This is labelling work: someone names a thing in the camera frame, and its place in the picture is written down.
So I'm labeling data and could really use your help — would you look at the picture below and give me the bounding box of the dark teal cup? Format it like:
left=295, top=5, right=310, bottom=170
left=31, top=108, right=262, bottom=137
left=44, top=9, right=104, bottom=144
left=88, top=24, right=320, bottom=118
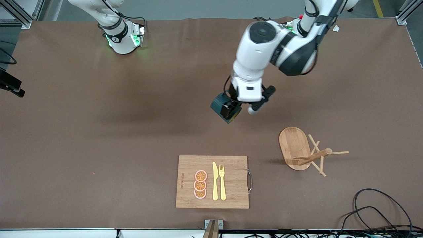
left=210, top=93, right=242, bottom=124

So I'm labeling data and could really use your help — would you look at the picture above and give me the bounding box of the bamboo cutting board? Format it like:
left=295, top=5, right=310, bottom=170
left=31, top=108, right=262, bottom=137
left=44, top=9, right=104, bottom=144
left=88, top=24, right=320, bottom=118
left=175, top=155, right=253, bottom=209

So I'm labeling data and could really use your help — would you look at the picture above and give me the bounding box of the wooden mug tree stand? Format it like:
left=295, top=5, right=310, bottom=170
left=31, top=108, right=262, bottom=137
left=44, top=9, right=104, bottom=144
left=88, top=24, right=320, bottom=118
left=279, top=127, right=349, bottom=177

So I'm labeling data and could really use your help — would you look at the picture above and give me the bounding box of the yellow plastic knife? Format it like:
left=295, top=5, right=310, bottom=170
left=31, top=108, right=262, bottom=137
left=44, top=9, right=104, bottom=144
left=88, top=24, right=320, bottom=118
left=212, top=162, right=219, bottom=201

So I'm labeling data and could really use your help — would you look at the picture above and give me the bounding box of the yellow plastic fork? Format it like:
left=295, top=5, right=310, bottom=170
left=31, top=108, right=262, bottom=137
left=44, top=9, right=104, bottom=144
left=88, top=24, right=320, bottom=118
left=219, top=164, right=227, bottom=201

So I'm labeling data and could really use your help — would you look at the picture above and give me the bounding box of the brown table cover sheet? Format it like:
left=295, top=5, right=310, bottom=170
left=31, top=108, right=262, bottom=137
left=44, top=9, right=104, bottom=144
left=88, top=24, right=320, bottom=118
left=0, top=17, right=423, bottom=230

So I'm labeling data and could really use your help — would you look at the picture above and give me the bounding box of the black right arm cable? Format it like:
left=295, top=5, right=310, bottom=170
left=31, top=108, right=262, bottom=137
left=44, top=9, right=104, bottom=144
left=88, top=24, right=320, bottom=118
left=0, top=40, right=17, bottom=65

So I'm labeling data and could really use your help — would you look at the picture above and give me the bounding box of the aluminium frame post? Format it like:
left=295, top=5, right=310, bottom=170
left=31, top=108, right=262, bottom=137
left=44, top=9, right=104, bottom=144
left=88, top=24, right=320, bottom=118
left=0, top=0, right=45, bottom=29
left=396, top=0, right=423, bottom=26

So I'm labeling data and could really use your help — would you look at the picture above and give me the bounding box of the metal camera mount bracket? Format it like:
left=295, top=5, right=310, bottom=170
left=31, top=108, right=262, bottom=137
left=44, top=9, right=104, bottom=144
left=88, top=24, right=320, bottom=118
left=202, top=219, right=223, bottom=238

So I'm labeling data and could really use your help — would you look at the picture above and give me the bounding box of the black right base cable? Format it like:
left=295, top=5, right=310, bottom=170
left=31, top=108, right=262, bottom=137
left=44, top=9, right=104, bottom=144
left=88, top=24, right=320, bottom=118
left=117, top=13, right=147, bottom=33

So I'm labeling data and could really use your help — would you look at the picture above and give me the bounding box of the black cable along table edge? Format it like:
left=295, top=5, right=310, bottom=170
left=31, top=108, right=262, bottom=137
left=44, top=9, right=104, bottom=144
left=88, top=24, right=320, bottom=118
left=231, top=229, right=423, bottom=238

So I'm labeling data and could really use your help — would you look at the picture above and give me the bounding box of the black looped cable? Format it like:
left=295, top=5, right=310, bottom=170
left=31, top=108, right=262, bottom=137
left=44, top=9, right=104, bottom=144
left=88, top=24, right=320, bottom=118
left=353, top=188, right=413, bottom=233
left=339, top=207, right=397, bottom=237

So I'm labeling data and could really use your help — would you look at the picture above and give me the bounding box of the white table edge rail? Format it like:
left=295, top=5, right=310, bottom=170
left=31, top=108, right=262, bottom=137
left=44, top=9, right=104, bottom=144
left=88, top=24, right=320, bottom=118
left=0, top=228, right=205, bottom=238

